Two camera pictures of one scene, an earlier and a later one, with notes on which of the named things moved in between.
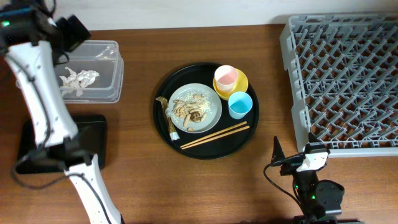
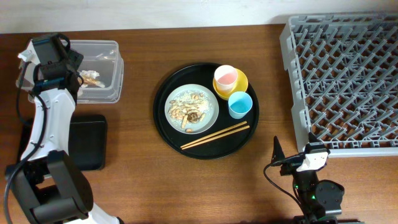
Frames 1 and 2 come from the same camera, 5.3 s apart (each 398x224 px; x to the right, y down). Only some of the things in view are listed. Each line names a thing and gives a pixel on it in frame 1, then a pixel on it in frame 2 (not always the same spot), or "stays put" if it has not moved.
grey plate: (194, 107) stays put
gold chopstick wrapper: (173, 134) -> (91, 81)
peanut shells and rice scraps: (191, 107) stays put
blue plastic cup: (240, 103) stays put
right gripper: (289, 168) stays put
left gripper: (79, 33) -> (77, 58)
